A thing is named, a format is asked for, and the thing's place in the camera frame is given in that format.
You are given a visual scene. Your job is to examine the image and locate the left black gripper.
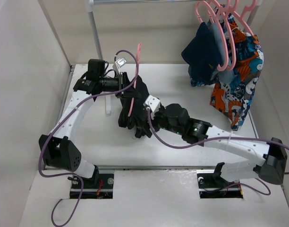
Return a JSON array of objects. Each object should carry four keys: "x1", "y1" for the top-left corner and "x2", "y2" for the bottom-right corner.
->
[{"x1": 99, "y1": 71, "x2": 141, "y2": 99}]

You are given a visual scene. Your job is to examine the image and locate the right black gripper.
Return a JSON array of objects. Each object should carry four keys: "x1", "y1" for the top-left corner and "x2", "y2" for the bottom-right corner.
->
[{"x1": 137, "y1": 106, "x2": 183, "y2": 138}]

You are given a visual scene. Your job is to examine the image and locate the black trousers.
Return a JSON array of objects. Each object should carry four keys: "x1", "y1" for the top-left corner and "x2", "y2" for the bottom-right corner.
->
[{"x1": 118, "y1": 76, "x2": 152, "y2": 138}]

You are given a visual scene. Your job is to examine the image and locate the pink hanger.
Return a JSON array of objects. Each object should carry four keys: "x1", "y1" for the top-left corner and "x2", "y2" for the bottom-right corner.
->
[
  {"x1": 225, "y1": 0, "x2": 258, "y2": 35},
  {"x1": 127, "y1": 42, "x2": 142, "y2": 118},
  {"x1": 195, "y1": 0, "x2": 229, "y2": 71},
  {"x1": 208, "y1": 0, "x2": 236, "y2": 71}
]

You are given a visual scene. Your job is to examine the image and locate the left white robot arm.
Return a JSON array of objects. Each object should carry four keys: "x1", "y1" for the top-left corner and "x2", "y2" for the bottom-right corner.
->
[{"x1": 39, "y1": 58, "x2": 140, "y2": 188}]

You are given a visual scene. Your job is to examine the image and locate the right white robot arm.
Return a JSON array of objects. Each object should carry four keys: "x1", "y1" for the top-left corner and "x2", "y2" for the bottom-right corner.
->
[{"x1": 149, "y1": 104, "x2": 288, "y2": 186}]

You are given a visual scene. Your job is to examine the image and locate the pink hanger front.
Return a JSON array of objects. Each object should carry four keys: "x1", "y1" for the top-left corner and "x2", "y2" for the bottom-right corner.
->
[{"x1": 195, "y1": 0, "x2": 229, "y2": 71}]

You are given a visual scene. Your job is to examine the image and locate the pink hanger back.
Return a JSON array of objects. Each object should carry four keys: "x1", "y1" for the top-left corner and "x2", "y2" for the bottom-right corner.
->
[{"x1": 225, "y1": 0, "x2": 258, "y2": 35}]

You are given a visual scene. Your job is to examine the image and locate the white rack base foot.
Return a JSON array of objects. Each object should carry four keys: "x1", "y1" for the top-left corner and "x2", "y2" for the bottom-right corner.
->
[{"x1": 105, "y1": 95, "x2": 112, "y2": 115}]

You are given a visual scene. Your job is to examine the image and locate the colourful patterned shorts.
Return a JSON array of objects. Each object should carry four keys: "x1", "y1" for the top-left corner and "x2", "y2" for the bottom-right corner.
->
[{"x1": 189, "y1": 3, "x2": 264, "y2": 132}]

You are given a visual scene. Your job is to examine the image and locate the grey blue garment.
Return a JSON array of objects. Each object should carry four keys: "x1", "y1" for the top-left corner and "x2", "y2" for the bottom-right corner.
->
[{"x1": 209, "y1": 23, "x2": 234, "y2": 84}]

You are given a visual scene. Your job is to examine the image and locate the navy blue shorts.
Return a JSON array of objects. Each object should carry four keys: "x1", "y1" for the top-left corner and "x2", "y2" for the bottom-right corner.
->
[{"x1": 181, "y1": 22, "x2": 222, "y2": 87}]

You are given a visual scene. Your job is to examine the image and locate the grey rack pole left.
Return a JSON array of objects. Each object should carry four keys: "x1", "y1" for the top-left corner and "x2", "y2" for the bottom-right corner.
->
[{"x1": 85, "y1": 0, "x2": 103, "y2": 60}]

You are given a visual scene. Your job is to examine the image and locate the grey rack pole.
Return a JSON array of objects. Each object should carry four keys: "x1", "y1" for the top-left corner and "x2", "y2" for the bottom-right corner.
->
[
  {"x1": 85, "y1": 0, "x2": 103, "y2": 60},
  {"x1": 244, "y1": 0, "x2": 263, "y2": 35}
]

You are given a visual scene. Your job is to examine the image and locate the grey rack pole right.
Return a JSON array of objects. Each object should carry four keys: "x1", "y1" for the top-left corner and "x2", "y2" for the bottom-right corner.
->
[{"x1": 244, "y1": 0, "x2": 263, "y2": 35}]

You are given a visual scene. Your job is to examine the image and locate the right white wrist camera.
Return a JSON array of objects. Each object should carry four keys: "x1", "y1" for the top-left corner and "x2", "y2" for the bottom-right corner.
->
[{"x1": 144, "y1": 95, "x2": 161, "y2": 113}]

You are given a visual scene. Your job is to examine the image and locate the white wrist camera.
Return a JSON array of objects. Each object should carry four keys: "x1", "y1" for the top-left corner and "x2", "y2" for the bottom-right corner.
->
[
  {"x1": 112, "y1": 56, "x2": 127, "y2": 75},
  {"x1": 144, "y1": 95, "x2": 161, "y2": 113}
]

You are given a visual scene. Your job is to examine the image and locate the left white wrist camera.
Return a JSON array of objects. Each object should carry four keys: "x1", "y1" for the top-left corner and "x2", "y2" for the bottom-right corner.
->
[{"x1": 112, "y1": 56, "x2": 127, "y2": 75}]

